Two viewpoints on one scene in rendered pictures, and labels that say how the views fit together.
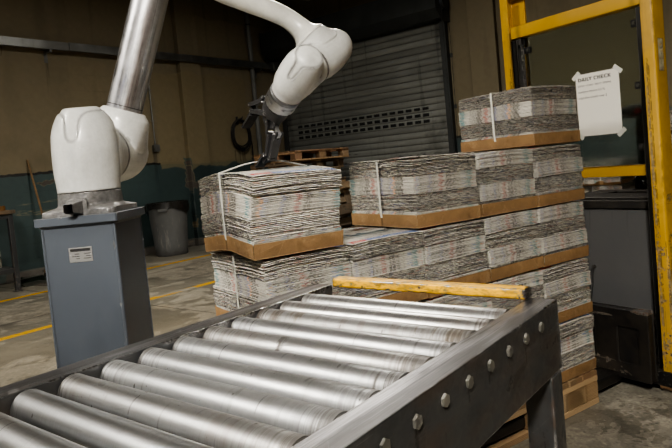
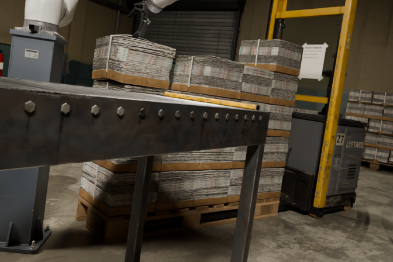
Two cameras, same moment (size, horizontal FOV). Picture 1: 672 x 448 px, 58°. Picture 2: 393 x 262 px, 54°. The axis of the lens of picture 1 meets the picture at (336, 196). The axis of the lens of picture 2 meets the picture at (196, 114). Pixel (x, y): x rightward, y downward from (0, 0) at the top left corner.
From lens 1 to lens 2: 0.42 m
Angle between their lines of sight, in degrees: 7
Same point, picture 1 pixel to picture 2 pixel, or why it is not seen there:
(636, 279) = (310, 158)
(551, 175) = (280, 89)
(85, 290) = (29, 73)
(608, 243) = (300, 137)
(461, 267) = not seen: hidden behind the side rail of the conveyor
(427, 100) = (220, 54)
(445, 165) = (228, 66)
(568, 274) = (276, 143)
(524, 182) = (265, 88)
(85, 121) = not seen: outside the picture
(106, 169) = (55, 13)
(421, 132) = not seen: hidden behind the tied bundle
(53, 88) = not seen: outside the picture
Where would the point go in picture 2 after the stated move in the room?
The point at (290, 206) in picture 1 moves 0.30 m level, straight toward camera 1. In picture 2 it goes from (146, 60) to (151, 56)
